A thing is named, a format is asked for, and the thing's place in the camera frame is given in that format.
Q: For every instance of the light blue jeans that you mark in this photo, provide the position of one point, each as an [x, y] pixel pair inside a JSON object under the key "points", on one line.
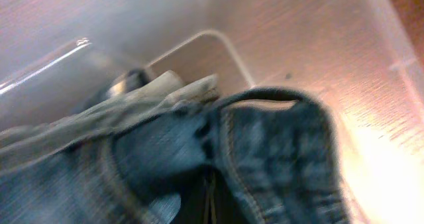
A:
{"points": [[27, 145]]}

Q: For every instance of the dark blue jeans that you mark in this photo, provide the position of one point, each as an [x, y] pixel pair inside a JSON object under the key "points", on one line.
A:
{"points": [[266, 155]]}

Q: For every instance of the clear plastic storage bin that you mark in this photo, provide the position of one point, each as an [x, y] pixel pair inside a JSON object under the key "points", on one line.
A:
{"points": [[354, 55]]}

